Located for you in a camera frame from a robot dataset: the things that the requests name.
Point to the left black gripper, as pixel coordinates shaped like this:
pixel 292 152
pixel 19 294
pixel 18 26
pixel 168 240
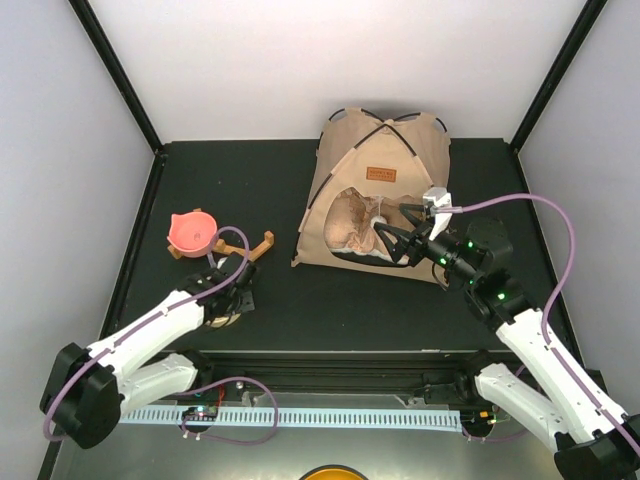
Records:
pixel 248 300

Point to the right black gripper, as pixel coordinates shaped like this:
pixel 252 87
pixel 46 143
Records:
pixel 405 238

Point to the yellow pet bowl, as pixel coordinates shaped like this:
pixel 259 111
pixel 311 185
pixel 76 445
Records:
pixel 221 322

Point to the beige patterned pillow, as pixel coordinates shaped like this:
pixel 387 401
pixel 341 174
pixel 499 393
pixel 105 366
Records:
pixel 347 228

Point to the beige pet tent fabric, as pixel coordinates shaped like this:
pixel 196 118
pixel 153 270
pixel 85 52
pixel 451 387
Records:
pixel 311 249

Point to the black tent pole two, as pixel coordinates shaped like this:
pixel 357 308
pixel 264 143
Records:
pixel 350 127

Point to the black tent pole one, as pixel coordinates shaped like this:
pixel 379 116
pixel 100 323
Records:
pixel 382 166

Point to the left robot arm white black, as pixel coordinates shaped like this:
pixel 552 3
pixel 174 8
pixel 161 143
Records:
pixel 91 388

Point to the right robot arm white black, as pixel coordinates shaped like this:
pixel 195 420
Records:
pixel 589 434

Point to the pink pet bowl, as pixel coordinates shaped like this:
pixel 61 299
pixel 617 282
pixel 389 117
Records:
pixel 190 234

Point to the white fluffy pompom toy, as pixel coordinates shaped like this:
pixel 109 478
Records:
pixel 378 217

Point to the small electronics board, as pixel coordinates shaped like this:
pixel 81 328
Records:
pixel 200 413

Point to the yellow round object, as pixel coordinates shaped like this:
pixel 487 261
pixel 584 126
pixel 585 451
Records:
pixel 333 472

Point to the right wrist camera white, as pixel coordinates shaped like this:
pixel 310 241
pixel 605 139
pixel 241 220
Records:
pixel 438 204

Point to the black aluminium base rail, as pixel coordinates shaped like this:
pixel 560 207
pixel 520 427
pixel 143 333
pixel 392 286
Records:
pixel 429 373

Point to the white slotted cable duct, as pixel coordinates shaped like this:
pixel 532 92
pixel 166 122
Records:
pixel 331 418

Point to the right black frame post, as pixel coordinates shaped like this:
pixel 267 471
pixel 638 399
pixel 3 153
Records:
pixel 571 46

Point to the black frame post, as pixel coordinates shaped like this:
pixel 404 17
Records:
pixel 571 46
pixel 88 19

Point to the left black frame post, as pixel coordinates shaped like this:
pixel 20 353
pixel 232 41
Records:
pixel 88 19

